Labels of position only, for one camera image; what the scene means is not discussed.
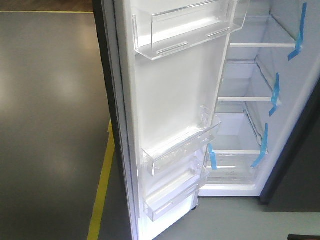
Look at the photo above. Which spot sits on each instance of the clear lower door bin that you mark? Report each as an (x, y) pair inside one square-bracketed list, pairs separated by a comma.
[(177, 187)]

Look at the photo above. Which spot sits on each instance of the clear upper door bin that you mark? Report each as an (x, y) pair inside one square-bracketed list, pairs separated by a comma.
[(165, 27)]

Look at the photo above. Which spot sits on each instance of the white fridge door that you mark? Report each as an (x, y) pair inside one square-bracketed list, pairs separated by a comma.
[(151, 101)]

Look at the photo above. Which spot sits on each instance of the clear middle door bin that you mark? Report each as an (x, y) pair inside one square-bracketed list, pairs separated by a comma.
[(192, 138)]

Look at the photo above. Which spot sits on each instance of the clear door bin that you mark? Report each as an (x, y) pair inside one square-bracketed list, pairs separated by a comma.
[(165, 27), (177, 187), (192, 138)]

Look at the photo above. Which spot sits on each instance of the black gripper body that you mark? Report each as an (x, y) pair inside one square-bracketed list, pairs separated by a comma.
[(303, 237)]

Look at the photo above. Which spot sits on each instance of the dark grey fridge body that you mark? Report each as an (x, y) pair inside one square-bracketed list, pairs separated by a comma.
[(265, 96)]

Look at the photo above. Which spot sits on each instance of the clear crisper drawer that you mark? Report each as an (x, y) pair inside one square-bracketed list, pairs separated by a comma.
[(232, 169)]

